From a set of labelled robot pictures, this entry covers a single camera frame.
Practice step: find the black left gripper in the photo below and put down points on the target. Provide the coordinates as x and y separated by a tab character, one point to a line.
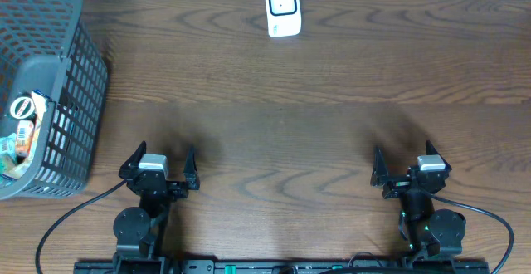
158	184

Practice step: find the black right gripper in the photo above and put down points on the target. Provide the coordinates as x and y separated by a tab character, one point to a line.
397	183

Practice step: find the white blue snack bag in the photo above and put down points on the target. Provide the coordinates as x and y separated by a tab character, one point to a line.
40	101

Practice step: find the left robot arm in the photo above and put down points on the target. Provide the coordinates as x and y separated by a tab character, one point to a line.
140	230

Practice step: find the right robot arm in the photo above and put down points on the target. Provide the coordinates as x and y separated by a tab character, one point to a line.
432	234

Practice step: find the white barcode scanner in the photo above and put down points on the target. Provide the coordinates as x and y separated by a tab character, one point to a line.
283	18

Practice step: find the orange snack packet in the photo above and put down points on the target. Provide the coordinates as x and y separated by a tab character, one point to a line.
23	139

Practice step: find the round white red lid cup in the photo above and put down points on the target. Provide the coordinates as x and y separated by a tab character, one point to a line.
22	108

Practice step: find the green snack packet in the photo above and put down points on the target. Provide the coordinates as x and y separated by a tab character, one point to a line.
8	153

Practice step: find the grey plastic mesh basket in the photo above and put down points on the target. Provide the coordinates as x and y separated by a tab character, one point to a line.
46	51

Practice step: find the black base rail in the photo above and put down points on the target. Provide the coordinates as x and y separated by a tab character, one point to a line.
211	267

